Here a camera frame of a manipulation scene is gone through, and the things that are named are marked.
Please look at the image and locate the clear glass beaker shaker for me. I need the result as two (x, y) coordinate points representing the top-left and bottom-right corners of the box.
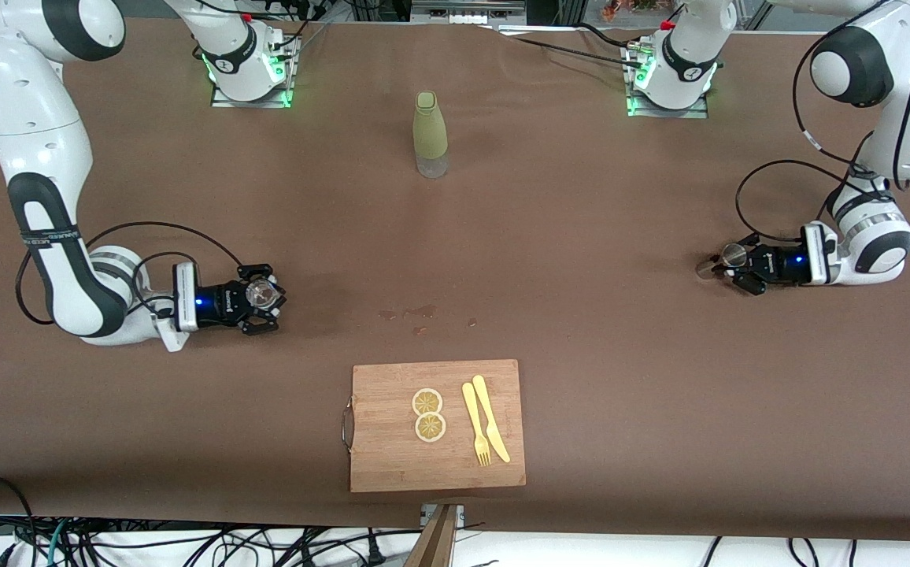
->
(244, 277), (281, 313)

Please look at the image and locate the steel jigger measuring cup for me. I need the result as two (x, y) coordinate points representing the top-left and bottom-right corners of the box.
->
(697, 243), (749, 281)

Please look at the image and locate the brown table cover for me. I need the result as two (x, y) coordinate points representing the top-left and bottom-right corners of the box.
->
(0, 14), (910, 544)

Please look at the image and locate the wooden cutting board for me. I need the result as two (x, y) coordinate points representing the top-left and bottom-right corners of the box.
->
(341, 359), (527, 494)

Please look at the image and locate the green sleeved glass bottle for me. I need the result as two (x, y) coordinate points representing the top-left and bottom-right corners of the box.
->
(412, 91), (449, 179)

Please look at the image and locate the yellow plastic fork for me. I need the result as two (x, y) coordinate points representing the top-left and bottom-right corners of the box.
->
(461, 382), (493, 467)

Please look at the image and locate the yellow plastic knife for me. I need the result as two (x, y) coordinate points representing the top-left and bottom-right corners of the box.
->
(472, 375), (512, 464)

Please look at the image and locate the grey power strip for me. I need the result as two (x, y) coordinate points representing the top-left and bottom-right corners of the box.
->
(412, 0), (527, 24)

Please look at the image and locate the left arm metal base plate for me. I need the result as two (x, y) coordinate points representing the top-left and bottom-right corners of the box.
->
(624, 43), (712, 119)

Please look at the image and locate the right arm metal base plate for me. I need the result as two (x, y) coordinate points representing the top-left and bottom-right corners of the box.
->
(211, 35), (296, 109)

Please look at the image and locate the wooden post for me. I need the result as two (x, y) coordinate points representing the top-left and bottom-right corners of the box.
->
(404, 504), (460, 567)

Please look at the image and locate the black base power cable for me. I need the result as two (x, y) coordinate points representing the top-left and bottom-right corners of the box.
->
(494, 22), (649, 72)

